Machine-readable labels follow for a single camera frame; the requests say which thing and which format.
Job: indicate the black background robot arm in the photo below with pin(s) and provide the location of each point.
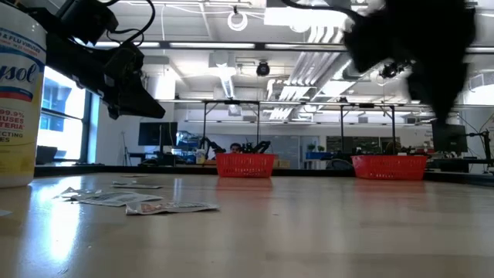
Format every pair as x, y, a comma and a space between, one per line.
258, 146
211, 146

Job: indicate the long ceiling light strip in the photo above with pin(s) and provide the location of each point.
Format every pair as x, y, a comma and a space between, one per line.
212, 45

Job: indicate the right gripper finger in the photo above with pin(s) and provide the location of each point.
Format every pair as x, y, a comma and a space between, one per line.
440, 92

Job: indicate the white plastic bottle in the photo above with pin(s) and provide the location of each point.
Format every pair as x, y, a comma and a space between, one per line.
200, 156

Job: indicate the brown cardboard box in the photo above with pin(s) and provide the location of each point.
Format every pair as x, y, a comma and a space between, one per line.
281, 163

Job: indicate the black ceiling camera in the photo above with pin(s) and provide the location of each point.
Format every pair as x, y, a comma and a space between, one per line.
263, 68

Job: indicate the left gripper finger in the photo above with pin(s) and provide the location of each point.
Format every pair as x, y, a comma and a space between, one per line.
131, 100

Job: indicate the yellow disinfecting wipes canister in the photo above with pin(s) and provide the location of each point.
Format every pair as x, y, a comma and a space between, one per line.
19, 135

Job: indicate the red plastic basket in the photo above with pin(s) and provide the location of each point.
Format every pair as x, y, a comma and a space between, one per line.
390, 168
245, 166

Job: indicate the black metal gantry frame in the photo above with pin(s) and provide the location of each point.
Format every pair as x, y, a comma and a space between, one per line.
231, 102

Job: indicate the white ventilation duct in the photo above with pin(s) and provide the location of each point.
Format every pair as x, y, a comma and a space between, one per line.
225, 77

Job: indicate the person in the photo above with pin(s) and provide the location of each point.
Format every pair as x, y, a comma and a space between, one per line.
392, 148
235, 148

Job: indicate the black computer monitor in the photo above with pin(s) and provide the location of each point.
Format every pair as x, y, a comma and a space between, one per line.
449, 139
158, 134

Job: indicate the small green potted plant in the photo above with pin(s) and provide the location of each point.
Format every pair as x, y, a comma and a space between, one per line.
311, 147
321, 148

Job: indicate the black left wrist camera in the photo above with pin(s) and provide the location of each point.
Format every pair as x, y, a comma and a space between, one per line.
86, 19

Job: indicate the white packet with red print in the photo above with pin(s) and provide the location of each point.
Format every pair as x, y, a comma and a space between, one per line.
170, 207

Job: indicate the blue storage bin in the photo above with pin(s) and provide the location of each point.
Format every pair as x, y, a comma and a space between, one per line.
318, 155

